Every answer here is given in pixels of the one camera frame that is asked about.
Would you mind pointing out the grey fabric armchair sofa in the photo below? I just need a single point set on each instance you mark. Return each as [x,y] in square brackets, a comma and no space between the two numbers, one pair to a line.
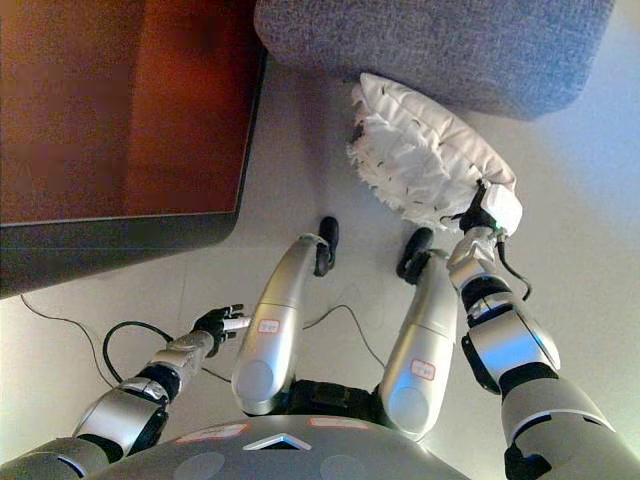
[440,45]

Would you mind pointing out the grey robot torso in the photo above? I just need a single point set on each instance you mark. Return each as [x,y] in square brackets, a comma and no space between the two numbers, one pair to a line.
[270,457]

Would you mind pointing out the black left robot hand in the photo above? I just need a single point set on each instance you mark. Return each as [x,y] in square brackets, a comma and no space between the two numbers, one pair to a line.
[217,322]

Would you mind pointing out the silver robot leg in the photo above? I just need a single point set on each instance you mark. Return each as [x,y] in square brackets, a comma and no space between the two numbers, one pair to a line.
[425,340]
[280,320]

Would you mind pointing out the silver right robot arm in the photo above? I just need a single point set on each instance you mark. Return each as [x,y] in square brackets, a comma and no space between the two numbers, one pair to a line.
[515,345]

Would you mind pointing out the silver right robot leg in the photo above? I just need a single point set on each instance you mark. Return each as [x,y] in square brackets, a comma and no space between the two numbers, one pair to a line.
[425,340]

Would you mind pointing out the silver left robot leg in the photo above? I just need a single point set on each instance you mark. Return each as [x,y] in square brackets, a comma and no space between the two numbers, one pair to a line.
[280,320]

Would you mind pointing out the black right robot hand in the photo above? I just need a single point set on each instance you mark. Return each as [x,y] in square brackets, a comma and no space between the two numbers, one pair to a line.
[502,207]

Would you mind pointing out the red-brown wooden table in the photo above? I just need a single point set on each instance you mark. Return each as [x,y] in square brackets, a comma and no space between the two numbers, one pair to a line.
[115,115]

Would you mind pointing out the white fringed pillow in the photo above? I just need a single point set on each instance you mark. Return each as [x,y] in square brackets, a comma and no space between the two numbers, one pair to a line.
[415,150]

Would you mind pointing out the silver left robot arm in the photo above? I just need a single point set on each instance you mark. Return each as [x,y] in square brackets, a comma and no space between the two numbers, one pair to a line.
[120,410]

